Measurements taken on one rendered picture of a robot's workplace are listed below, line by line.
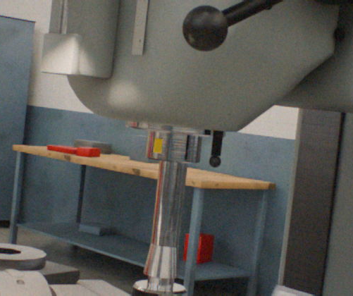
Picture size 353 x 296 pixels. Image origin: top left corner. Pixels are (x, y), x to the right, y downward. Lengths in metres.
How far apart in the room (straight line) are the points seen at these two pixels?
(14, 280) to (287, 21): 0.29
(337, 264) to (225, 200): 5.29
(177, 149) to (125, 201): 6.48
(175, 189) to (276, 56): 0.14
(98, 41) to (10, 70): 7.46
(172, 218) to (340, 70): 0.19
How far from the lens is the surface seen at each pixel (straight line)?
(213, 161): 0.67
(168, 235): 0.71
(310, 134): 1.08
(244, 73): 0.64
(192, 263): 5.50
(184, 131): 0.67
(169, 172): 0.71
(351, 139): 1.05
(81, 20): 0.62
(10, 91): 8.09
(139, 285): 0.72
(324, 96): 0.74
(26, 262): 0.89
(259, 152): 6.13
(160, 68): 0.62
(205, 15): 0.54
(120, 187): 7.21
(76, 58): 0.62
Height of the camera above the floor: 1.32
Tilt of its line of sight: 3 degrees down
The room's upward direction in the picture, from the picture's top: 6 degrees clockwise
